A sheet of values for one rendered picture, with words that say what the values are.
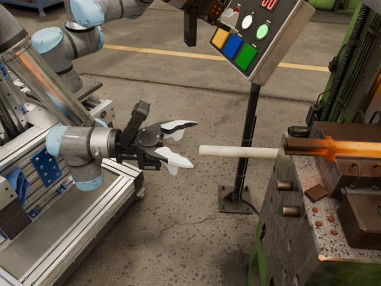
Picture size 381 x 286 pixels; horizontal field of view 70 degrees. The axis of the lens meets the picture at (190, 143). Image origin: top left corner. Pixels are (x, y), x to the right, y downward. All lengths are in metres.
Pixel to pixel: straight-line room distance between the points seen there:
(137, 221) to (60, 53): 1.00
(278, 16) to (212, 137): 1.37
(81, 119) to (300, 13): 0.72
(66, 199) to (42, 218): 0.14
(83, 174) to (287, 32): 0.74
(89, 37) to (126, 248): 1.07
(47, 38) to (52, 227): 0.89
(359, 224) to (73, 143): 0.61
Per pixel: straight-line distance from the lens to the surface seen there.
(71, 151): 0.69
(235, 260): 1.57
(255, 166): 2.00
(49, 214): 1.62
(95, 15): 0.77
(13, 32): 0.73
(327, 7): 5.59
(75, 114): 0.79
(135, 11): 0.85
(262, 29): 1.00
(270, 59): 0.98
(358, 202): 0.63
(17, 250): 1.57
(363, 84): 0.91
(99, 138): 0.66
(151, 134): 0.64
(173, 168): 0.61
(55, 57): 1.18
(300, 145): 0.65
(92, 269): 1.62
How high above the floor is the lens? 1.42
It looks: 42 degrees down
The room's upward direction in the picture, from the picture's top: straight up
